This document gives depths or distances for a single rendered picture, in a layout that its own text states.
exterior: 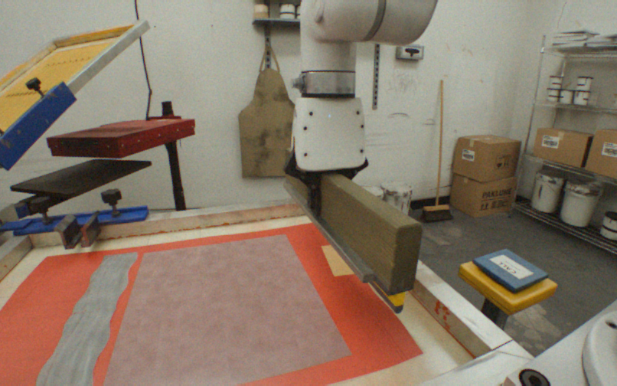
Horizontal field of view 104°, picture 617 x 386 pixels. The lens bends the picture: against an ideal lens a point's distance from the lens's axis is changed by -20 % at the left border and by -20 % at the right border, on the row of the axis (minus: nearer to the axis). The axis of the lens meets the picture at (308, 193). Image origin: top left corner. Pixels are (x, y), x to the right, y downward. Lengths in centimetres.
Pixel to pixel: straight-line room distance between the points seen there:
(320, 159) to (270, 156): 206
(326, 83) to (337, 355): 34
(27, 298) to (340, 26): 63
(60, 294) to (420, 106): 296
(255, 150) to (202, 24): 102
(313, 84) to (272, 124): 203
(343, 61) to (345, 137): 10
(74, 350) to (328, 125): 45
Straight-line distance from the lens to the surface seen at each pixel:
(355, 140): 42
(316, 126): 39
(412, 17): 37
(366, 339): 43
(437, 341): 45
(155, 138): 149
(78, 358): 48
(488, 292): 59
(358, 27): 33
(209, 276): 55
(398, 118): 294
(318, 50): 39
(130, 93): 247
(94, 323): 51
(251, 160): 242
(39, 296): 65
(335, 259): 57
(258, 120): 237
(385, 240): 28
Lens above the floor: 127
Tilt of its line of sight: 20 degrees down
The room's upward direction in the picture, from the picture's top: straight up
